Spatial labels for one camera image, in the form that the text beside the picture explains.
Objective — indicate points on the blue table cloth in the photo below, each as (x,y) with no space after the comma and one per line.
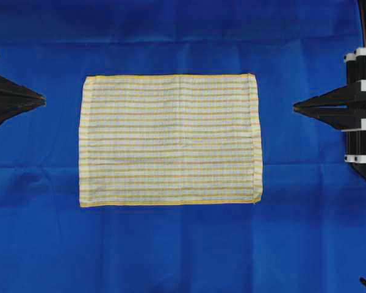
(308,232)

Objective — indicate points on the yellow striped towel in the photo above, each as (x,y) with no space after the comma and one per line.
(170,140)

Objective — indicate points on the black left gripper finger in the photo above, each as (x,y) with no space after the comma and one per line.
(14,92)
(8,113)

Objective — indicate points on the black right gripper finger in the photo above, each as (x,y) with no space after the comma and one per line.
(339,118)
(338,99)

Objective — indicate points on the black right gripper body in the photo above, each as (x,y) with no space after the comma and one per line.
(355,137)

